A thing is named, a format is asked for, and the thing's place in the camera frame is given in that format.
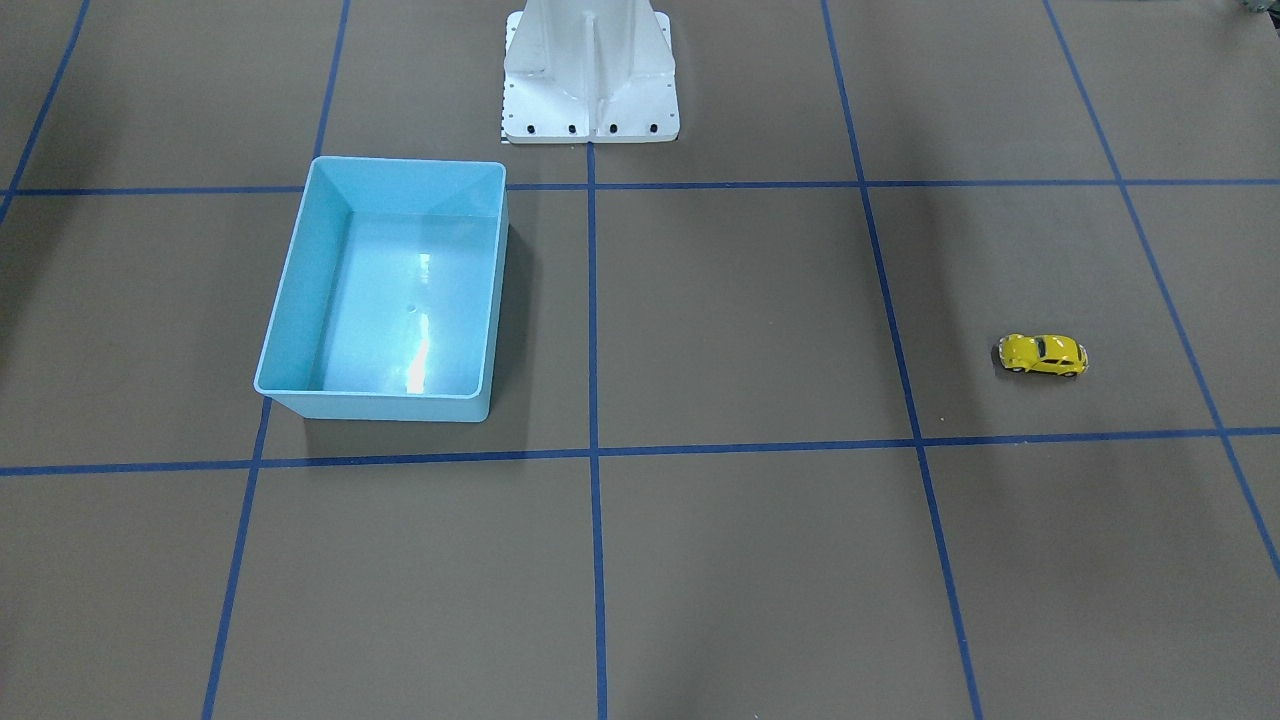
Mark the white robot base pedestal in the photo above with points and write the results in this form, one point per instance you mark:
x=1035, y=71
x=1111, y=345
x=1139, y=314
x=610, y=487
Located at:
x=589, y=72

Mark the yellow beetle toy car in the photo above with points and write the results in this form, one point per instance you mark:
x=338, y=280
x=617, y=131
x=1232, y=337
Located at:
x=1053, y=354

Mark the light blue plastic bin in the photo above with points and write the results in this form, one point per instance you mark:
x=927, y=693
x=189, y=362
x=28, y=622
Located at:
x=388, y=306

